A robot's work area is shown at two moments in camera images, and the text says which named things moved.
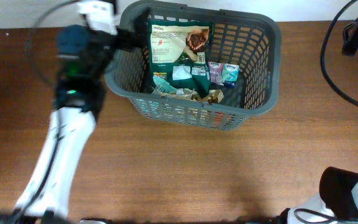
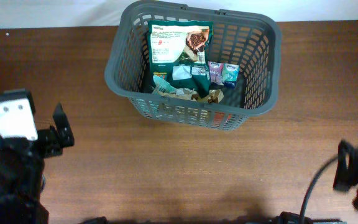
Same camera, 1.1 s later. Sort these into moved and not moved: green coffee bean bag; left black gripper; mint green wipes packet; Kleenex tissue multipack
Moved: left black gripper
Not moved: mint green wipes packet; green coffee bean bag; Kleenex tissue multipack
